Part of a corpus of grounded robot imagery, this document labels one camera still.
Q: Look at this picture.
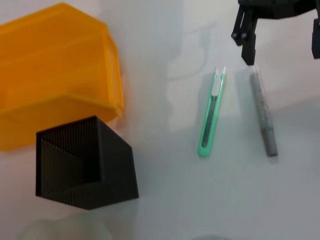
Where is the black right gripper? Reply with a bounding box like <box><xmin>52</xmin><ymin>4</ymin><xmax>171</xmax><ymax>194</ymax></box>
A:
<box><xmin>231</xmin><ymin>0</ymin><xmax>320</xmax><ymax>66</ymax></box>

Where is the yellow plastic bin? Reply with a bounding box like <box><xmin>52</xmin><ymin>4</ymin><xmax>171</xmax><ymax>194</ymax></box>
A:
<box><xmin>0</xmin><ymin>1</ymin><xmax>125</xmax><ymax>153</ymax></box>

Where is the grey marker pen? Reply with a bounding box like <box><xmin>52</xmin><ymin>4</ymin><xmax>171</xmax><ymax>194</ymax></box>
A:
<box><xmin>249</xmin><ymin>63</ymin><xmax>279</xmax><ymax>158</ymax></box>

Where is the green utility knife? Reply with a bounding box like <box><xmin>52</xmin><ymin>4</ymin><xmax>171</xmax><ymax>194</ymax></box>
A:
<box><xmin>197</xmin><ymin>65</ymin><xmax>228</xmax><ymax>158</ymax></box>

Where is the black mesh pen holder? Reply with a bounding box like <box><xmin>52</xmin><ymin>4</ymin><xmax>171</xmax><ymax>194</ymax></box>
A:
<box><xmin>35</xmin><ymin>115</ymin><xmax>140</xmax><ymax>212</ymax></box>

